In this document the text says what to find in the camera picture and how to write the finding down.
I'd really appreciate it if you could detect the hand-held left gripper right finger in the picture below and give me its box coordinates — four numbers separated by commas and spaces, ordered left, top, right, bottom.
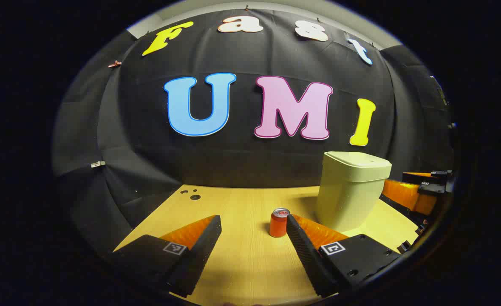
286, 214, 402, 298

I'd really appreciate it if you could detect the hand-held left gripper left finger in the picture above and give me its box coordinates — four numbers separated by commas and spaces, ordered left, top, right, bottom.
106, 215, 222, 298

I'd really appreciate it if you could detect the red pop can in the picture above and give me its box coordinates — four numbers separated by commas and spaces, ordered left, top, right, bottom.
269, 208, 291, 238

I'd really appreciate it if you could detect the green garbage bin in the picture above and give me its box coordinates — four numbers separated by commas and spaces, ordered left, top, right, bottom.
315, 151, 392, 233

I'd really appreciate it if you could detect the wooden desktop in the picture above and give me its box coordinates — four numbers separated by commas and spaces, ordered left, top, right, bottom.
113, 184, 419, 306

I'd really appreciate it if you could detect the black backdrop cloth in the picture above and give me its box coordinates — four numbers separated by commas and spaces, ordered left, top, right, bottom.
53, 8, 455, 260

